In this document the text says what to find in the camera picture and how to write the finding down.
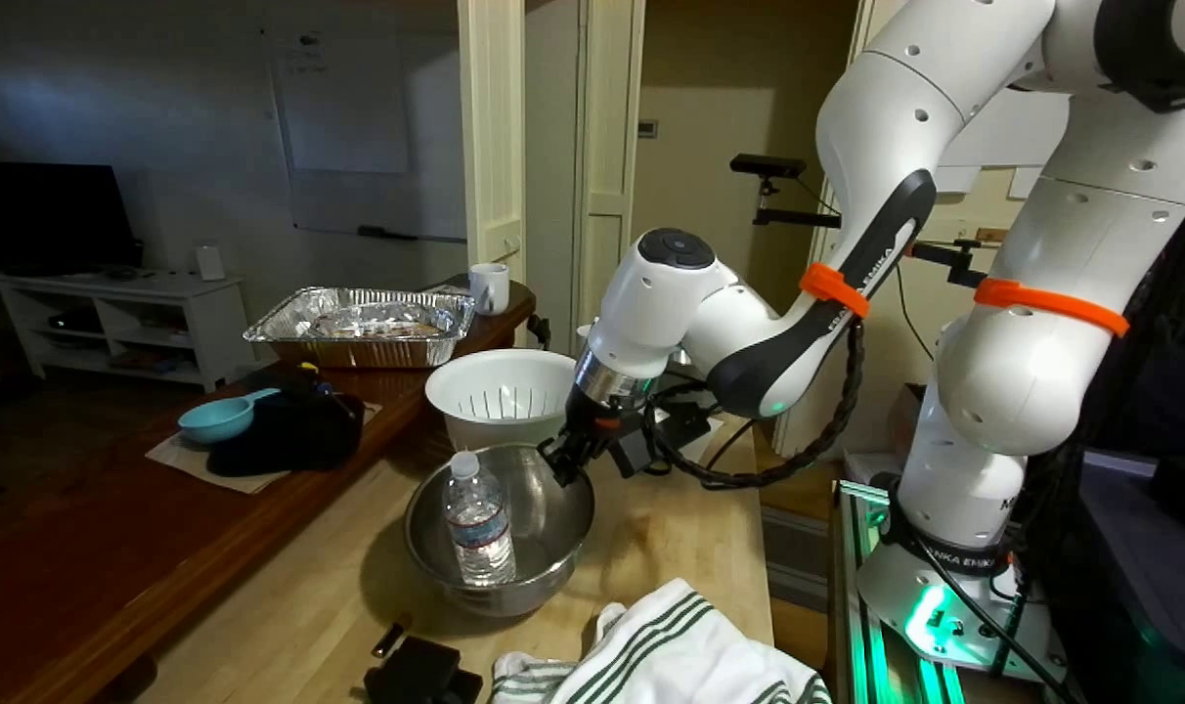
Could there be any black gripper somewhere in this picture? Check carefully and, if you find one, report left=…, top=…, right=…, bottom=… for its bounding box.
left=537, top=387, right=641, bottom=491

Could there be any silver metal mixing bowl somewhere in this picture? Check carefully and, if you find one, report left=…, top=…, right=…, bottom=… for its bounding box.
left=400, top=443, right=602, bottom=622

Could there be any clear plastic water bottle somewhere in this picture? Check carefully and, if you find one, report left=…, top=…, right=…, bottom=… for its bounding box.
left=439, top=446, right=520, bottom=591

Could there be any white plastic colander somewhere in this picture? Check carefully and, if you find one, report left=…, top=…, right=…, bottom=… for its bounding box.
left=423, top=343, right=581, bottom=454

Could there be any white green striped towel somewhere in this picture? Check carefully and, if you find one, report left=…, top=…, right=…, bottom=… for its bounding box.
left=490, top=575, right=837, bottom=704

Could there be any small dark pen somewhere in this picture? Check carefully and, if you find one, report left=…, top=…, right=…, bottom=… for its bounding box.
left=367, top=605, right=414, bottom=661

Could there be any black wallet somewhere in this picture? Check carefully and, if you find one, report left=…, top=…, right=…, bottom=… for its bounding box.
left=359, top=632, right=483, bottom=704

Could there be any aluminium foil tray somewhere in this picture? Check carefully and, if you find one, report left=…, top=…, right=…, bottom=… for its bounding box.
left=238, top=282, right=481, bottom=373

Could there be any black bulky pan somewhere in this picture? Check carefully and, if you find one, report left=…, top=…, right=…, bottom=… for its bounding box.
left=204, top=369, right=367, bottom=482

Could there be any teal plastic scoop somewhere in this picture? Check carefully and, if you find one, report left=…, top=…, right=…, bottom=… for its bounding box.
left=174, top=385, right=284, bottom=451

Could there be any white paper mat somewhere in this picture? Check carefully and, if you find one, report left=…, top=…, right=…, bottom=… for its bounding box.
left=140, top=404, right=387, bottom=499

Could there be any white TV stand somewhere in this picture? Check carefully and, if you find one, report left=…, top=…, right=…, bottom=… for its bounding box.
left=0, top=266, right=259, bottom=390

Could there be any black flat television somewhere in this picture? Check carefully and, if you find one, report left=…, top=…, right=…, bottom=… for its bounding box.
left=0, top=155, right=144, bottom=278

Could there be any person in dark clothing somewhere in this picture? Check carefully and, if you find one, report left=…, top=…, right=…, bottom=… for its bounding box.
left=1082, top=171, right=1185, bottom=523

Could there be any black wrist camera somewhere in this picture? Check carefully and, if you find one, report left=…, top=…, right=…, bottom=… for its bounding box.
left=614, top=396, right=714, bottom=482

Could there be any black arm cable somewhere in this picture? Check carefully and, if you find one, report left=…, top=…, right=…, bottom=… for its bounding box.
left=646, top=315, right=873, bottom=491

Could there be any orange velcro strap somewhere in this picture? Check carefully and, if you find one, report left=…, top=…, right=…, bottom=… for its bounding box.
left=971, top=272, right=1134, bottom=343
left=797, top=259, right=874, bottom=325

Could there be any white door frame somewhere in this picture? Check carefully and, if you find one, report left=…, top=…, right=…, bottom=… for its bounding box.
left=455, top=0, right=649, bottom=357

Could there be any black stereo camera bar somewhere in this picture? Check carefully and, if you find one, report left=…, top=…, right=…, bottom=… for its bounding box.
left=728, top=153, right=809, bottom=185

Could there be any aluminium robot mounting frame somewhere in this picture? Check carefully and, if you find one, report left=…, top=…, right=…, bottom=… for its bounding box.
left=830, top=446, right=1091, bottom=704

